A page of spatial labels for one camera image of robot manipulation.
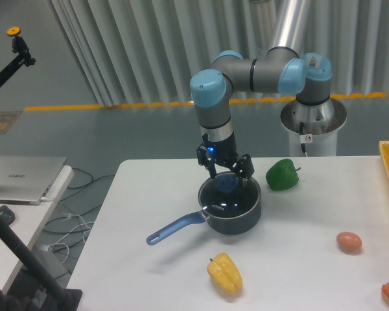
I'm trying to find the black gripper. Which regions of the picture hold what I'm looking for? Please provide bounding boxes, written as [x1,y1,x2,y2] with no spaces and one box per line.
[196,132,255,188]

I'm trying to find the glass pot lid blue knob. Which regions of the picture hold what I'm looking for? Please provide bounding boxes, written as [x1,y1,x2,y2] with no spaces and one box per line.
[198,172,261,218]

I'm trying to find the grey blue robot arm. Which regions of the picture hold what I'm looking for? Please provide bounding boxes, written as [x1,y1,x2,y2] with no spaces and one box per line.
[190,1,331,179]

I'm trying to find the green bell pepper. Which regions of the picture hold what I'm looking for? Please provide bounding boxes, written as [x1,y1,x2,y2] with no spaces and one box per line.
[266,159,300,191]

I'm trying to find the yellow bell pepper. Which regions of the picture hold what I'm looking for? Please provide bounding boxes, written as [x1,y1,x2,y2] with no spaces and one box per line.
[207,253,243,296]

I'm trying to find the brown egg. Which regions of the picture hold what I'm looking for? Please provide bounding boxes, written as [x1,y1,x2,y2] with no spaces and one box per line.
[336,231,362,253]

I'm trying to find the white side table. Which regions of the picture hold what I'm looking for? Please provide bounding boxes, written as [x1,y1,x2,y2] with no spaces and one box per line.
[0,165,74,293]

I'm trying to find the silver Huawei laptop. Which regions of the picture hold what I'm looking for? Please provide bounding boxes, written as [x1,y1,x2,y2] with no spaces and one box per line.
[0,155,66,205]

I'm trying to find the black mouse device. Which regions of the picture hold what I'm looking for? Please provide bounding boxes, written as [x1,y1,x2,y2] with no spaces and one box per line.
[0,205,16,225]

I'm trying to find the dark clothing bundle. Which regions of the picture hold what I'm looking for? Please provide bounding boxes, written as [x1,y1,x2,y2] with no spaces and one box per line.
[0,289,40,311]

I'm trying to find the dark saucepan blue handle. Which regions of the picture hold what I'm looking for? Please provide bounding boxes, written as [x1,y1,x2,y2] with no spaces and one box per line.
[146,172,262,246]

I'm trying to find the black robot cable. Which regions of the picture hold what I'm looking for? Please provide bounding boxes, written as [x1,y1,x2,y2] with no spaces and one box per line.
[298,121,309,157]

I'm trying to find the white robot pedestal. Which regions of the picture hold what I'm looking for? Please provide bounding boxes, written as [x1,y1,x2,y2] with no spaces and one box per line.
[280,98,347,157]

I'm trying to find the black floor cable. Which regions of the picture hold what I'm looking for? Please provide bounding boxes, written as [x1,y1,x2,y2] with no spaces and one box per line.
[41,167,116,234]

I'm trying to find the white charger cable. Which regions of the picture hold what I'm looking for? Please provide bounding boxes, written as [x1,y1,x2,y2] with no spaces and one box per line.
[40,212,95,265]

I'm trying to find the black camera stand pole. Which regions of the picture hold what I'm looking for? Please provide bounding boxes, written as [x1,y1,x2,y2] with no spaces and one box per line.
[0,217,82,310]

